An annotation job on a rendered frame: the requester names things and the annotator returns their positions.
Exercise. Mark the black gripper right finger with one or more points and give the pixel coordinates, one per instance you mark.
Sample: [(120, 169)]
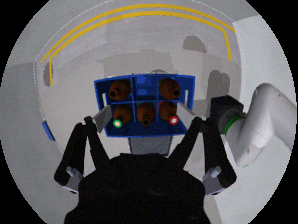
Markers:
[(220, 173)]

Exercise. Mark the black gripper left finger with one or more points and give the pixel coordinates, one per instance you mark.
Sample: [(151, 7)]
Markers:
[(71, 169)]

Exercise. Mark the brown glass bottle with red label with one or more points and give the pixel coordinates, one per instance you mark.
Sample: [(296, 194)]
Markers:
[(167, 111)]

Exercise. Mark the dark blue crate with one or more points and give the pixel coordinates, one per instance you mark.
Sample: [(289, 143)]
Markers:
[(143, 90)]

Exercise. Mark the brown bottle with blue label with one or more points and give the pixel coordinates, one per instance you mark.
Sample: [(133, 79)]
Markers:
[(122, 112)]

